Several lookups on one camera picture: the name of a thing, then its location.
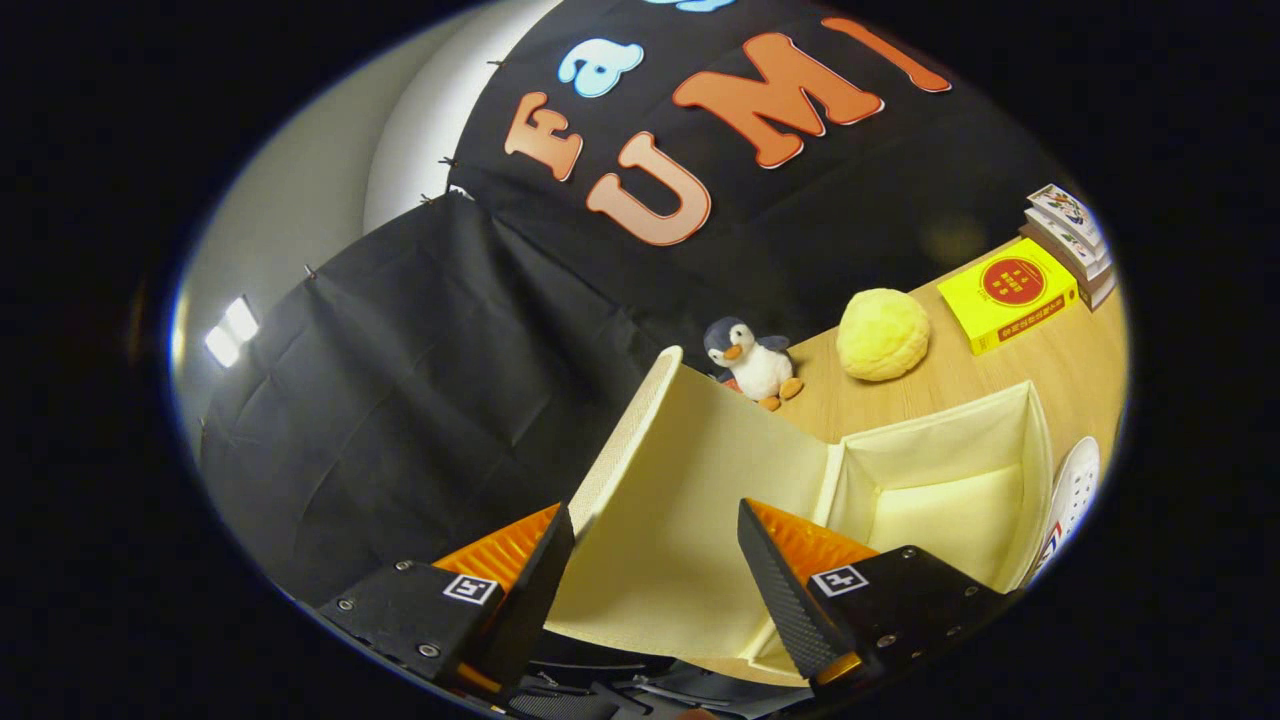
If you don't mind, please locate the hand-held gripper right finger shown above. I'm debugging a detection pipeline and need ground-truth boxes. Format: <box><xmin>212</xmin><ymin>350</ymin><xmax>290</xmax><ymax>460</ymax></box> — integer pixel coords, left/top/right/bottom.
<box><xmin>737</xmin><ymin>498</ymin><xmax>1011</xmax><ymax>701</ymax></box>

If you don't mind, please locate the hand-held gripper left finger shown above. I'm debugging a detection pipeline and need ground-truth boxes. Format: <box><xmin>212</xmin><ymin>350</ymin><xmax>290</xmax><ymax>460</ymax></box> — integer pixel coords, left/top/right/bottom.
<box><xmin>315</xmin><ymin>502</ymin><xmax>578</xmax><ymax>701</ymax></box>

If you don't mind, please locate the beige fabric storage box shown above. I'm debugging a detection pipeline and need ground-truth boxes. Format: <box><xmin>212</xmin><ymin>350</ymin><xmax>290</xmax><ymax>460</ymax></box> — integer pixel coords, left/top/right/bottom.
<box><xmin>545</xmin><ymin>345</ymin><xmax>1056</xmax><ymax>691</ymax></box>

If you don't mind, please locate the white canvas shoe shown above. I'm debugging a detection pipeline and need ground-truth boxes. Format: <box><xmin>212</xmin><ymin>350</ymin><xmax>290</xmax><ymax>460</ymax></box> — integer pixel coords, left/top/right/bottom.
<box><xmin>1030</xmin><ymin>436</ymin><xmax>1101</xmax><ymax>581</ymax></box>

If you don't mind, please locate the penguin plush toy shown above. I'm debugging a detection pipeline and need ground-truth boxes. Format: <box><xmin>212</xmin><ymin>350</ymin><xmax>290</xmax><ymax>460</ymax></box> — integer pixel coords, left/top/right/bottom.
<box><xmin>703</xmin><ymin>317</ymin><xmax>804</xmax><ymax>412</ymax></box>

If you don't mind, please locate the yellow plush ball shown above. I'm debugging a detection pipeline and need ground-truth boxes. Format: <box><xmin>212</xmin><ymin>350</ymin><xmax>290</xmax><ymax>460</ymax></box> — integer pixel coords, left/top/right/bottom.
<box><xmin>836</xmin><ymin>288</ymin><xmax>931</xmax><ymax>383</ymax></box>

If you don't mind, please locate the yellow book with red circle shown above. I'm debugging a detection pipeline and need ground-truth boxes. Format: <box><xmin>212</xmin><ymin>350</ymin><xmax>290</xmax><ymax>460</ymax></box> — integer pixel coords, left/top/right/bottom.
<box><xmin>937</xmin><ymin>237</ymin><xmax>1081</xmax><ymax>357</ymax></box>

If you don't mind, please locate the ceiling light panel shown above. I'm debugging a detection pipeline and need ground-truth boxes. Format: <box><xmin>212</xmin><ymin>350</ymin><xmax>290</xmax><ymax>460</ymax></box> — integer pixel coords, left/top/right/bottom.
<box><xmin>204</xmin><ymin>295</ymin><xmax>261</xmax><ymax>369</ymax></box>

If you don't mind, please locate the white floral cover book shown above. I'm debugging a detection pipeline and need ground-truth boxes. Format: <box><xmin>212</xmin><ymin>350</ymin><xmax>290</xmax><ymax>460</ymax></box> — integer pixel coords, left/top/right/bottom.
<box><xmin>1027</xmin><ymin>183</ymin><xmax>1106</xmax><ymax>251</ymax></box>

